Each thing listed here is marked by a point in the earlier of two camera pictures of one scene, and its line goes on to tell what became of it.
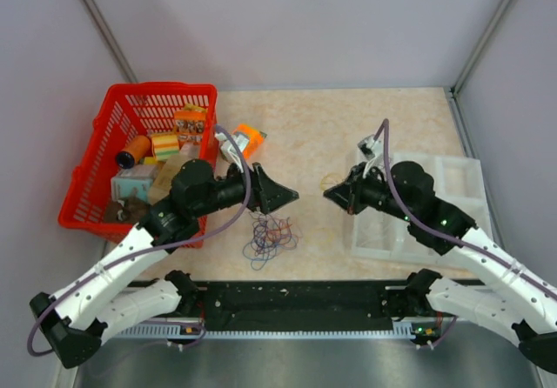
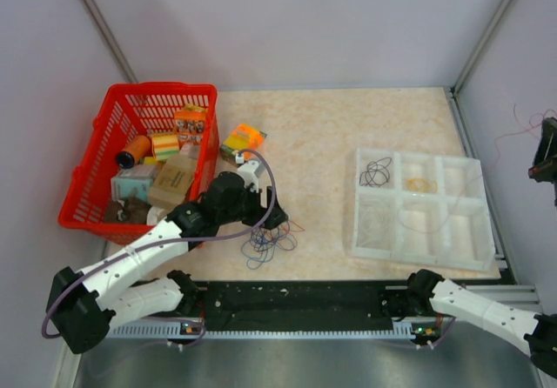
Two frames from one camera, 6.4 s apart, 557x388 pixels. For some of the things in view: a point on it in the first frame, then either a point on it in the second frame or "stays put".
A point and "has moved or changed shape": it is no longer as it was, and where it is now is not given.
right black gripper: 348,195 → 545,157
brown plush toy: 130,210 stays put
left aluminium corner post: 90,6 stays put
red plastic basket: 130,110 stays put
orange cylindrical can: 134,151 stays put
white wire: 374,232 → 375,209
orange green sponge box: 256,137 stays put
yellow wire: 331,174 has moved or changed shape
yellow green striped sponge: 165,146 stays put
